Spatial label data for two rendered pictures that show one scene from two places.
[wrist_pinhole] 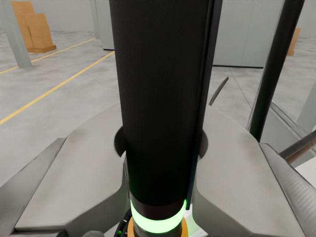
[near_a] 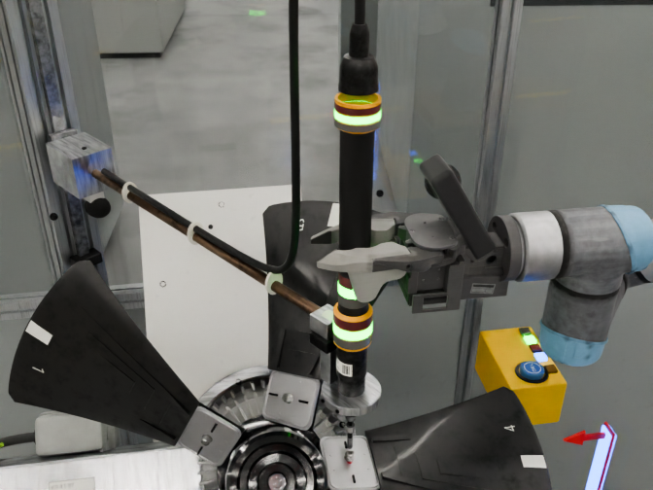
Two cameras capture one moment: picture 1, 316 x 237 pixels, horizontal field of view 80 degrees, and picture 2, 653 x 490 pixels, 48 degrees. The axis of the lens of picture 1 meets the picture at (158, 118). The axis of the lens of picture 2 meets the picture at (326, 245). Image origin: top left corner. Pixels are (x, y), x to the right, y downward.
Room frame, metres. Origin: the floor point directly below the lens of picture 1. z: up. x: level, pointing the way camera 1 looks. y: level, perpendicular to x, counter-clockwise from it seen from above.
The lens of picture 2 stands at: (0.23, 0.63, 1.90)
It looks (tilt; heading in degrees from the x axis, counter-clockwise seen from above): 31 degrees down; 259
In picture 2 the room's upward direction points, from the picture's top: straight up
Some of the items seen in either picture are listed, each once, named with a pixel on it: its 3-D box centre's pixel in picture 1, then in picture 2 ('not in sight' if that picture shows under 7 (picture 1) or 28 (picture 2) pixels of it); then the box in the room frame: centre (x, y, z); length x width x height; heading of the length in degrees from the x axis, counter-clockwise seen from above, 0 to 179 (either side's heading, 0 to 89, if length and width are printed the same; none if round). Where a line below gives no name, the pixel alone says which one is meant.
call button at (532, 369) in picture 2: not in sight; (532, 370); (-0.29, -0.24, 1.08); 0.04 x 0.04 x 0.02
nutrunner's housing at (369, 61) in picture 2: not in sight; (354, 247); (0.08, 0.00, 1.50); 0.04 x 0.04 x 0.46
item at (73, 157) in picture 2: not in sight; (80, 163); (0.42, -0.53, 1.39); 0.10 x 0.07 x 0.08; 123
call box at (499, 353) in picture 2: not in sight; (517, 377); (-0.30, -0.28, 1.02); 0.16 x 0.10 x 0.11; 88
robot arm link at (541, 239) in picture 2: not in sight; (526, 244); (-0.12, 0.00, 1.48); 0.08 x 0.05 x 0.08; 88
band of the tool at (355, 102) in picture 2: not in sight; (358, 112); (0.08, 0.00, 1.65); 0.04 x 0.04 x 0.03
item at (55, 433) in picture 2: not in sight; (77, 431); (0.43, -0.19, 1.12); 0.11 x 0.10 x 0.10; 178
